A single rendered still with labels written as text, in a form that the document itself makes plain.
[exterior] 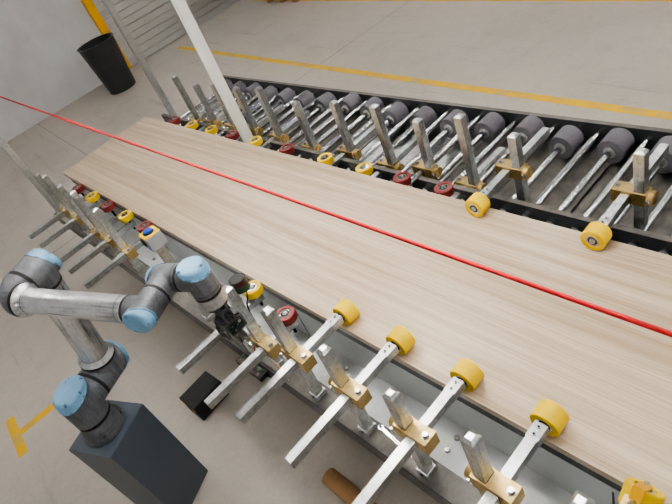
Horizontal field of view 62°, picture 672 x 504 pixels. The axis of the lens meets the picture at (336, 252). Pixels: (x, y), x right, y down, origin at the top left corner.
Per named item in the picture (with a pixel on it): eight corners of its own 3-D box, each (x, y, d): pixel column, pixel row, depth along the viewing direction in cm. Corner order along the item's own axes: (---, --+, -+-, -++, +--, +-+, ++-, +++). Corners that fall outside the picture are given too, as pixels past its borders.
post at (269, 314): (320, 402, 201) (265, 314, 172) (314, 397, 203) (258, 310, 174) (326, 395, 202) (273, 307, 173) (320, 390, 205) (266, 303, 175)
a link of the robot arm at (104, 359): (86, 389, 243) (-6, 271, 190) (108, 356, 254) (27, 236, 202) (115, 396, 239) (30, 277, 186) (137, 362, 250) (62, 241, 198)
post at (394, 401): (434, 489, 170) (390, 400, 140) (425, 482, 172) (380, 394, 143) (440, 479, 171) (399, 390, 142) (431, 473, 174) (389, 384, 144)
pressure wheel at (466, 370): (461, 372, 153) (444, 370, 160) (478, 393, 154) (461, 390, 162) (473, 356, 155) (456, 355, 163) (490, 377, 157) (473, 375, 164)
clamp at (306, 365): (306, 375, 181) (300, 365, 178) (281, 357, 190) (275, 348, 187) (319, 361, 183) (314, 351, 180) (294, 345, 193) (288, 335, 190)
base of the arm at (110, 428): (109, 449, 230) (94, 437, 224) (77, 444, 238) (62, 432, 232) (134, 409, 242) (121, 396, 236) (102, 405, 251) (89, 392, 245)
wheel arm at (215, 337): (184, 376, 215) (179, 369, 212) (180, 372, 217) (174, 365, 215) (266, 299, 232) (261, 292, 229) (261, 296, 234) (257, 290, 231)
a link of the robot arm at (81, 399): (68, 428, 233) (40, 405, 222) (92, 393, 244) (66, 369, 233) (94, 432, 226) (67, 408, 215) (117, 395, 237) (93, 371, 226)
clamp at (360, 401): (360, 412, 164) (355, 402, 161) (330, 391, 173) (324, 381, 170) (374, 396, 166) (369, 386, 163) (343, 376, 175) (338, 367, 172)
